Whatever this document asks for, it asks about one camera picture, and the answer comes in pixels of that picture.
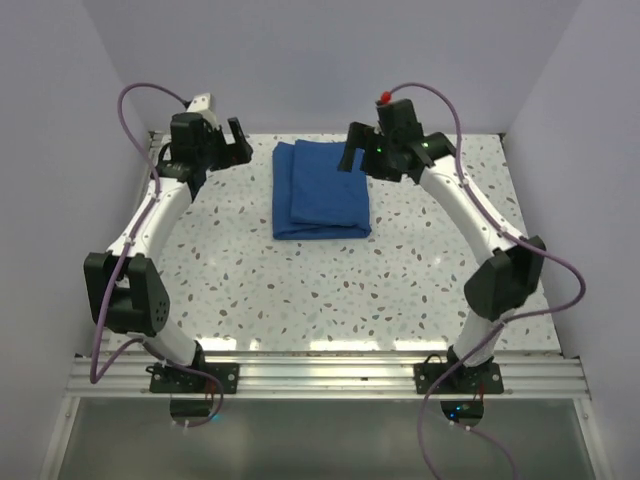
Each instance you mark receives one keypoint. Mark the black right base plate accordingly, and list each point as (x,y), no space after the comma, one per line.
(484,379)

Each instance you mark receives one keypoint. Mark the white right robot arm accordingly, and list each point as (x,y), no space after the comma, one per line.
(508,269)

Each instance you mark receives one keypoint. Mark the aluminium left side rail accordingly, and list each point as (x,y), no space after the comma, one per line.
(155,140)

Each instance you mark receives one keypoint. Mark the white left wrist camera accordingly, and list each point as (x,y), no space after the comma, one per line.
(204,105)

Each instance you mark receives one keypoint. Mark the aluminium rail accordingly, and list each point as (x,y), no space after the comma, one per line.
(155,140)
(361,375)

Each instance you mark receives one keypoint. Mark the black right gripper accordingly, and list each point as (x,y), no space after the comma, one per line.
(364,137)

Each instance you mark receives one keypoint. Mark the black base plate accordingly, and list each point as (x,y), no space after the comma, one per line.
(216,377)
(484,379)

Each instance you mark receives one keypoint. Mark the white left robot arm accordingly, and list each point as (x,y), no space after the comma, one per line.
(125,291)

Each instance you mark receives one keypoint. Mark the aluminium front rail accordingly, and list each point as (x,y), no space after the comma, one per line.
(361,375)

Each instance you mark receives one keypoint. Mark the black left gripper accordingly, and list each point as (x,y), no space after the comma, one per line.
(232,154)

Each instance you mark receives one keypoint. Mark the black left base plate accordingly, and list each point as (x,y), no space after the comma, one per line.
(216,377)

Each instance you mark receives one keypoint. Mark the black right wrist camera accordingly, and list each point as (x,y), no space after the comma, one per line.
(397,117)

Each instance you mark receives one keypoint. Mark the blue surgical cloth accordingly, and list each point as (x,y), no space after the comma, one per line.
(312,199)

